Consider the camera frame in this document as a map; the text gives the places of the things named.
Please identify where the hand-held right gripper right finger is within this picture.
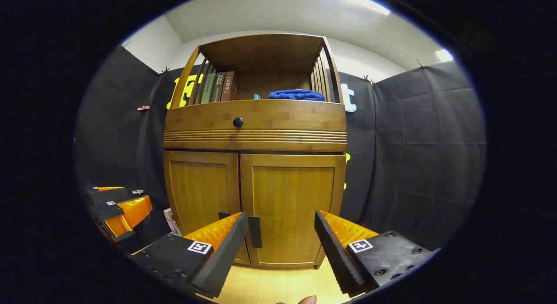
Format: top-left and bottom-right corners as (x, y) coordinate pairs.
(314, 210), (436, 297)

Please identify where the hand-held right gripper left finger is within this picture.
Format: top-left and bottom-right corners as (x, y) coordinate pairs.
(131, 212), (249, 299)

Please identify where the wooden shoe cabinet door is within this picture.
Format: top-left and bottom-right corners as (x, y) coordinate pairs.
(164, 151), (251, 266)
(240, 154), (347, 269)

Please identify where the wooden double-door shoe cabinet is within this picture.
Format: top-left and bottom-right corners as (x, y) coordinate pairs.
(163, 33), (348, 270)

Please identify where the pale thin book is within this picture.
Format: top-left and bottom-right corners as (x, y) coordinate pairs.
(163, 207), (181, 236)

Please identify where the black backdrop cloth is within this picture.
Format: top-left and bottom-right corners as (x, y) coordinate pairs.
(75, 45), (487, 252)

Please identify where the wooden drawer front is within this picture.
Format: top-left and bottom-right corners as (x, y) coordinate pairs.
(164, 99), (347, 132)

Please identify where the green book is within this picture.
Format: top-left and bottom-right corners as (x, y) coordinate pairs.
(201, 73), (217, 105)

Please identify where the grey-brown book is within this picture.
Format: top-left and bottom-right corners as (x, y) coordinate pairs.
(211, 72), (227, 103)

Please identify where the reddish brown book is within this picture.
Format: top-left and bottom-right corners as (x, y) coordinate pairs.
(221, 71), (238, 102)

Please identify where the folded blue towel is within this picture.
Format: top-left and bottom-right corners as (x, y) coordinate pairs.
(268, 89), (326, 102)

